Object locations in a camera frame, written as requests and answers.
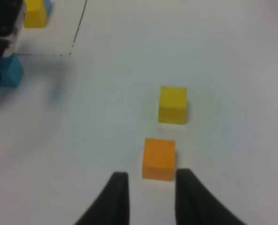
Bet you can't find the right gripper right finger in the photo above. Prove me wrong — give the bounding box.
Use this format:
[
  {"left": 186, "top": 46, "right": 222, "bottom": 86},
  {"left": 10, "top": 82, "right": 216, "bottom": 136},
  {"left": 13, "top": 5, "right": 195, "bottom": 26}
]
[{"left": 175, "top": 169, "right": 244, "bottom": 225}]

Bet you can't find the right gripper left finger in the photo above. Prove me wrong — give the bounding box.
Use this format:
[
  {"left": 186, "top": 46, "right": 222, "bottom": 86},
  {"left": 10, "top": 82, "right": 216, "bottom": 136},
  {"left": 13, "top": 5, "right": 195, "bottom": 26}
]
[{"left": 76, "top": 172, "right": 130, "bottom": 225}]

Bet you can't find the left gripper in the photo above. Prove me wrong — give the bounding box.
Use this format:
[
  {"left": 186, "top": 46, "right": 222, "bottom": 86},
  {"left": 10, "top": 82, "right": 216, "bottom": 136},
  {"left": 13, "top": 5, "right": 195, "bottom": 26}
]
[{"left": 0, "top": 0, "right": 26, "bottom": 80}]

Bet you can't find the orange block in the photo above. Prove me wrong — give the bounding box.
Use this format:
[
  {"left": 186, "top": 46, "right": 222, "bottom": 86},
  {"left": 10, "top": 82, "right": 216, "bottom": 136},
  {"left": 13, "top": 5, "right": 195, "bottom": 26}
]
[{"left": 142, "top": 138, "right": 176, "bottom": 181}]

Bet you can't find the yellow template block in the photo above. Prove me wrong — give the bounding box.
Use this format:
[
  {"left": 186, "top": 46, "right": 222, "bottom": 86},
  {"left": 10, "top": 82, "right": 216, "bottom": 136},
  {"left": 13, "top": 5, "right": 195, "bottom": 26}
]
[{"left": 24, "top": 0, "right": 48, "bottom": 28}]

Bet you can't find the blue template block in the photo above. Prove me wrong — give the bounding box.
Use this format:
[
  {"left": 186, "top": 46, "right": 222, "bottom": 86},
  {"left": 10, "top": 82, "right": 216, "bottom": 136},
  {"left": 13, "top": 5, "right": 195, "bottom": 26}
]
[{"left": 44, "top": 0, "right": 52, "bottom": 17}]

